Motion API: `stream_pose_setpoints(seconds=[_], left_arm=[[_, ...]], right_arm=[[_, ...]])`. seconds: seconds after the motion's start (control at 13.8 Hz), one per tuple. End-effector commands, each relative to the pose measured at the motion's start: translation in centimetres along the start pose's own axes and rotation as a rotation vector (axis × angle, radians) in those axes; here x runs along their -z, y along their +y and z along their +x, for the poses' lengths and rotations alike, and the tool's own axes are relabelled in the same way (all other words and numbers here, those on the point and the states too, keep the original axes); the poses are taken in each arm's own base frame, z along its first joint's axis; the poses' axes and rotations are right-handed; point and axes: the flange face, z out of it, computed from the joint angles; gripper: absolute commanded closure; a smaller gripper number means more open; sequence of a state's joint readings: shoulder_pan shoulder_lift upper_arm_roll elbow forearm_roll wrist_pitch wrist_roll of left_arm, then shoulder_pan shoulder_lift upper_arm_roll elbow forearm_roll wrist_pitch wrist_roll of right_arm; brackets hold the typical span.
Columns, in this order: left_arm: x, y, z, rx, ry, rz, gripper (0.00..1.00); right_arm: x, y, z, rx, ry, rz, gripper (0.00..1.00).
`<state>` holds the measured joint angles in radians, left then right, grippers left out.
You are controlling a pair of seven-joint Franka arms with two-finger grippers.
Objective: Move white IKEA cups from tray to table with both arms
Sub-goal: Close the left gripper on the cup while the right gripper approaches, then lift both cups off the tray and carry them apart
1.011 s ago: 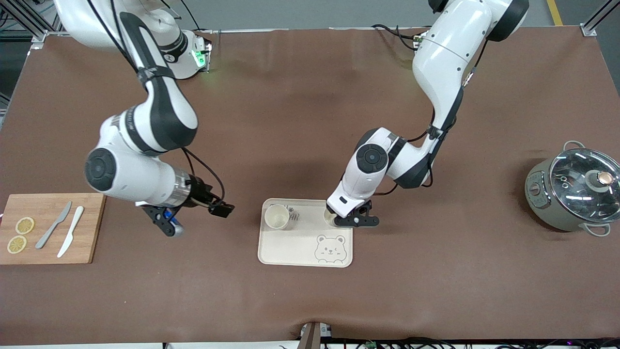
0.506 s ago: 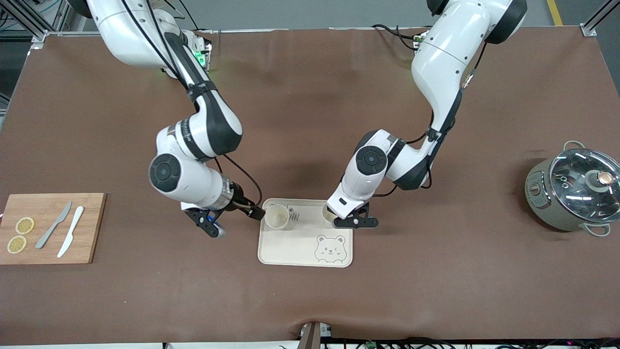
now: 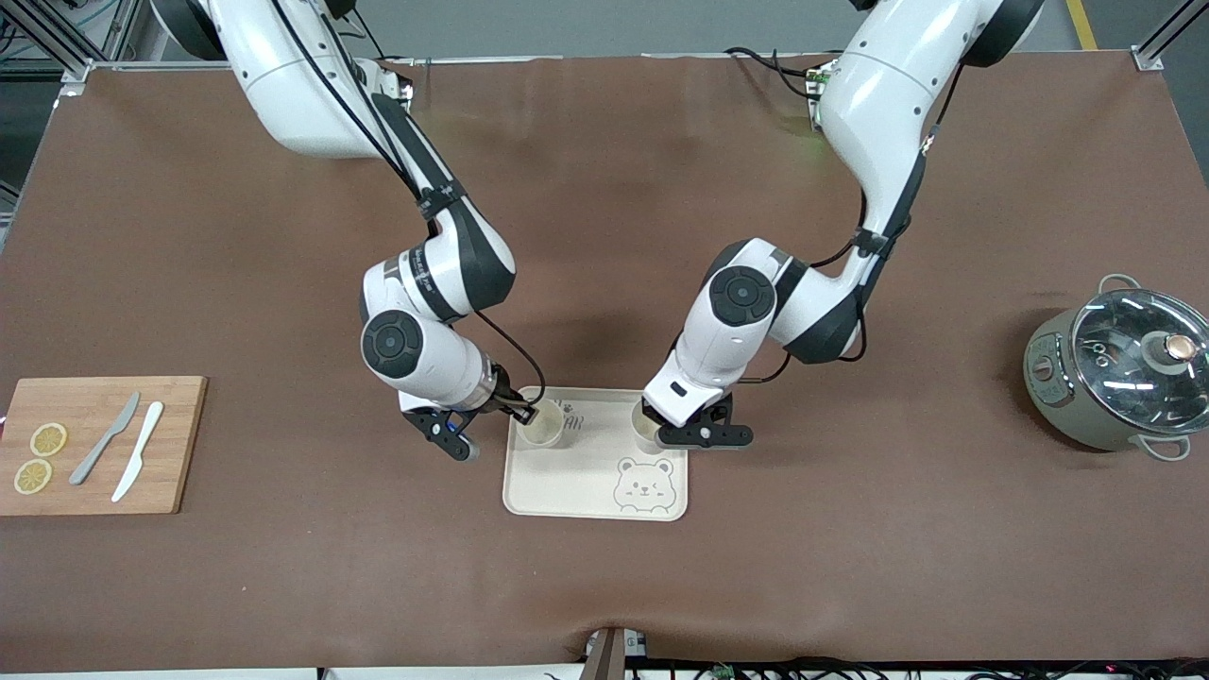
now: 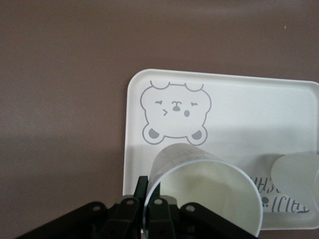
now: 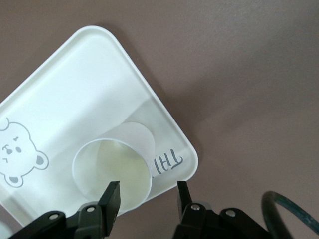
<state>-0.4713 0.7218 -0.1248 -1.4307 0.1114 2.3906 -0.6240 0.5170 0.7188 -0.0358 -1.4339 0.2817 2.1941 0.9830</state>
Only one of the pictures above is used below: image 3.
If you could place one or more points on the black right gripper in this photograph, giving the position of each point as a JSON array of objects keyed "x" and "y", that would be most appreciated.
[{"x": 511, "y": 403}]

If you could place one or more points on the white IKEA cup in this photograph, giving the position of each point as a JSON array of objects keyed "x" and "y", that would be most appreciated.
[
  {"x": 546, "y": 432},
  {"x": 645, "y": 438}
]

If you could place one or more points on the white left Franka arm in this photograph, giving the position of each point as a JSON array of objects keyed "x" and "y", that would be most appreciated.
[{"x": 878, "y": 104}]

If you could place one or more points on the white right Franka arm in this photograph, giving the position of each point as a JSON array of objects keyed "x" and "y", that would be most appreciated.
[{"x": 283, "y": 94}]

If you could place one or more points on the cream bear print tray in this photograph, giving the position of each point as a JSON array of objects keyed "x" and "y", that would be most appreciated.
[{"x": 586, "y": 482}]

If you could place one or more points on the bamboo cutting board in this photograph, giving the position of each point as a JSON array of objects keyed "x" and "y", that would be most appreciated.
[{"x": 184, "y": 416}]

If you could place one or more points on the white plastic knife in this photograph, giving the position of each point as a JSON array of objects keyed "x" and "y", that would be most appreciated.
[{"x": 141, "y": 446}]

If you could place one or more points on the grey-green cooking pot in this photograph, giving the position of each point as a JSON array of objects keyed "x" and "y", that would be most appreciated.
[{"x": 1053, "y": 397}]

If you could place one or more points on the grey plastic knife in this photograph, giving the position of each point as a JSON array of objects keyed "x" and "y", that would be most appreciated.
[{"x": 105, "y": 440}]

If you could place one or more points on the yellow lemon slice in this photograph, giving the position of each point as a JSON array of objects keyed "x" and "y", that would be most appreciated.
[
  {"x": 33, "y": 476},
  {"x": 48, "y": 439}
]

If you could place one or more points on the glass pot lid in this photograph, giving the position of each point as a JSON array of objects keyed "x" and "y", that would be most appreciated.
[{"x": 1124, "y": 378}]

